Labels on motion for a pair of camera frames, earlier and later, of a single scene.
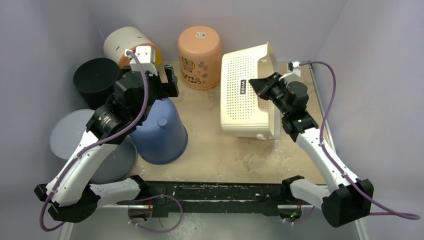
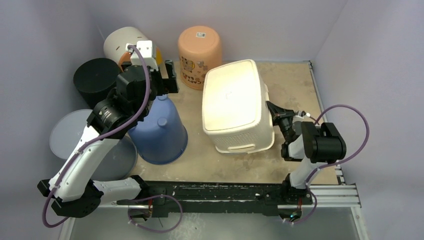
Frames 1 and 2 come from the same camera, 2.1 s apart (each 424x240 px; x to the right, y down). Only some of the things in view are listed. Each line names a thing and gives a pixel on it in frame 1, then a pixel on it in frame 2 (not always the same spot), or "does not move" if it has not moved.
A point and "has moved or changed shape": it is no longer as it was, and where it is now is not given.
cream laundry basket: (243, 111) has moved or changed shape
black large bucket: (95, 79) does not move
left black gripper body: (158, 90) does not move
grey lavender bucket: (67, 133) does not move
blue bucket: (162, 139) does not move
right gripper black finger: (265, 86) → (276, 112)
